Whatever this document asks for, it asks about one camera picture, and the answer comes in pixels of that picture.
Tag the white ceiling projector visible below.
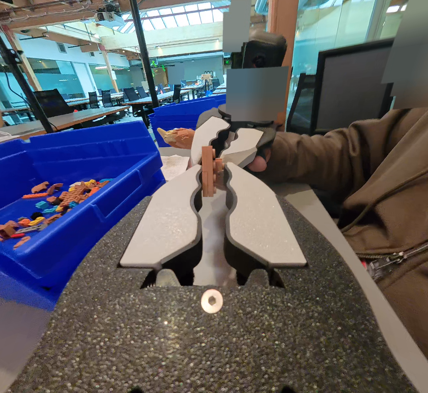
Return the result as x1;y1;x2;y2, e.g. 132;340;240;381
94;0;125;28

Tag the person's right hand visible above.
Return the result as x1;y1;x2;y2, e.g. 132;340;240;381
247;155;268;173

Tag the tan brown brick figure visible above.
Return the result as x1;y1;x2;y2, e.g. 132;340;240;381
157;127;196;149

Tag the pile of loose toy bricks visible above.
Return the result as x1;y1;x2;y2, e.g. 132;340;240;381
0;179;111;250

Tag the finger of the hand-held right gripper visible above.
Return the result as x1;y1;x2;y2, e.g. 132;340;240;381
189;116;232;167
221;127;265;168

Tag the wooden column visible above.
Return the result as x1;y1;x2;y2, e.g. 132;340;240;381
267;0;304;131

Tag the brick chunk with coloured studs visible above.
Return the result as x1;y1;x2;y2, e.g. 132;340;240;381
201;146;225;198

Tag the white circle-patterned sheet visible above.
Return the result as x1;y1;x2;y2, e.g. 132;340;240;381
160;154;192;182

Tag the long wooden desk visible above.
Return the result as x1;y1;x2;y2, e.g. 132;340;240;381
0;105;132;140
124;90;183;116

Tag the small blue storage bin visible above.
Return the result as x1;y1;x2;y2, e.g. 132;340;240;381
148;94;228;148

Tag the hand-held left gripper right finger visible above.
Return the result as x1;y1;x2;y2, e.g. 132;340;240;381
224;162;308;268

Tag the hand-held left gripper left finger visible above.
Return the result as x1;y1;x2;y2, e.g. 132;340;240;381
119;164;204;268

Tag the blue plastic bin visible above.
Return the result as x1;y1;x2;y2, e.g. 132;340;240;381
0;120;167;312

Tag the black stand bar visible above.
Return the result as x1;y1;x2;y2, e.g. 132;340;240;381
0;35;55;134

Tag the black stand pole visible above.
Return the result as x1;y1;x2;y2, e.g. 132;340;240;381
120;0;160;110

